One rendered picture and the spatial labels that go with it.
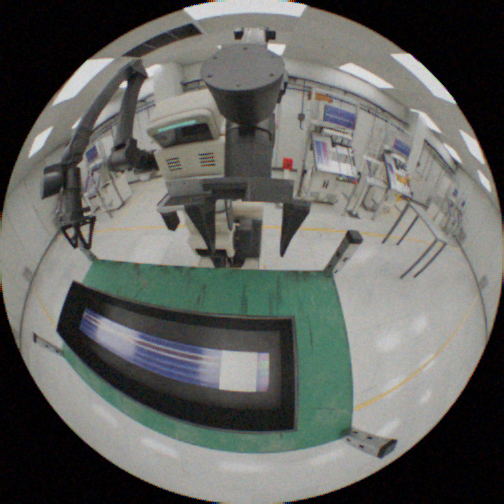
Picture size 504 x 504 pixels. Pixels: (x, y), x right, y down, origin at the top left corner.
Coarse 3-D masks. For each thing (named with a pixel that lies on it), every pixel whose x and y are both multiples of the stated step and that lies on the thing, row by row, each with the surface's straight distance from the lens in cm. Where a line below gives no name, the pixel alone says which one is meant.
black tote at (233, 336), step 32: (96, 288) 41; (64, 320) 56; (128, 320) 44; (160, 320) 38; (192, 320) 29; (224, 320) 24; (256, 320) 22; (288, 320) 23; (96, 352) 52; (256, 352) 31; (288, 352) 25; (128, 384) 36; (160, 384) 37; (192, 384) 34; (288, 384) 26; (192, 416) 27; (224, 416) 28; (256, 416) 29; (288, 416) 27
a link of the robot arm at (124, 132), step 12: (132, 60) 73; (144, 72) 76; (132, 84) 71; (132, 96) 68; (120, 108) 68; (132, 108) 66; (120, 120) 64; (132, 120) 65; (120, 132) 61; (132, 132) 63; (120, 144) 60; (132, 144) 58; (108, 156) 63; (132, 156) 57; (108, 168) 62
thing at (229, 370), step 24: (96, 336) 47; (120, 336) 40; (144, 336) 35; (144, 360) 35; (168, 360) 32; (192, 360) 30; (216, 360) 28; (240, 360) 28; (264, 360) 28; (216, 384) 29; (240, 384) 28; (264, 384) 28
